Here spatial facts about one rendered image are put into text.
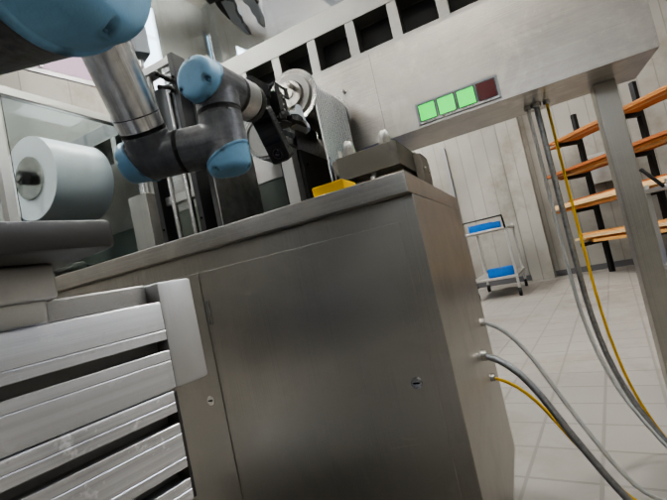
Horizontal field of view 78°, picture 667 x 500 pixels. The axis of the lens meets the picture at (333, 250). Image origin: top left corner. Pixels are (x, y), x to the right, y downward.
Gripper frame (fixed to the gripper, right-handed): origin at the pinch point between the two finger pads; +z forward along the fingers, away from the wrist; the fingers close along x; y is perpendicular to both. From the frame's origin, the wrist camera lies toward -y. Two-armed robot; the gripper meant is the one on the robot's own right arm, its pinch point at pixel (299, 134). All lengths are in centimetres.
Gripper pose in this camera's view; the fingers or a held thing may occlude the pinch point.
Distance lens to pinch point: 103.0
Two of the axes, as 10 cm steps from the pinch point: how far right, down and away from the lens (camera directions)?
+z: 4.1, -0.4, 9.1
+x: -8.9, 2.2, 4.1
